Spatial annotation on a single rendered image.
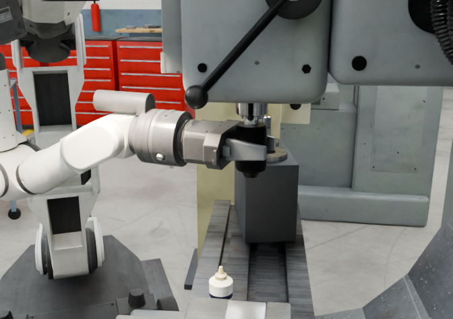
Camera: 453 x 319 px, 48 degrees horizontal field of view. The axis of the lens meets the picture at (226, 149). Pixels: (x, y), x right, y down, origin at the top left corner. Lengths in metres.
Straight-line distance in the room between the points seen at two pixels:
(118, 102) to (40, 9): 0.31
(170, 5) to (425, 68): 0.34
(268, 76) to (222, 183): 2.01
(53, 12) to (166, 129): 0.41
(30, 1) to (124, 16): 9.07
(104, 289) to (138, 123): 0.97
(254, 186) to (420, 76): 0.58
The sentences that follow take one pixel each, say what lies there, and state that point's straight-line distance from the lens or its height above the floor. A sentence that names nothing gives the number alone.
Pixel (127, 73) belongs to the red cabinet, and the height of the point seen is 0.67.
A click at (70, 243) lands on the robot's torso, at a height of 0.75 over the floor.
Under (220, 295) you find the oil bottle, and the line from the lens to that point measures 0.89.
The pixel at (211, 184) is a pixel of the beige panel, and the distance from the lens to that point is 2.65.
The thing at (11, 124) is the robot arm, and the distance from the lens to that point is 1.02.
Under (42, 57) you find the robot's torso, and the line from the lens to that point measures 1.43.
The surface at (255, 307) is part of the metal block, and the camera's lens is 0.73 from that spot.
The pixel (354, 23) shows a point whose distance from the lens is 0.63.
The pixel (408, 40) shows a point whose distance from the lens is 0.65.
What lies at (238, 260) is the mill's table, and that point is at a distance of 1.12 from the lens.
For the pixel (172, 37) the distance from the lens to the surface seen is 0.74.
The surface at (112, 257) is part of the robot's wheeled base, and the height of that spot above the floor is 0.57.
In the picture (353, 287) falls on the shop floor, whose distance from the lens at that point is 2.83.
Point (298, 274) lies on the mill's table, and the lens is 1.09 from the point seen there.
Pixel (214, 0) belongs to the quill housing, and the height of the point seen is 1.44.
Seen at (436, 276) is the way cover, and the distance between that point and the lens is 0.99.
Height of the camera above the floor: 1.45
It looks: 17 degrees down
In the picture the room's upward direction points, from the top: straight up
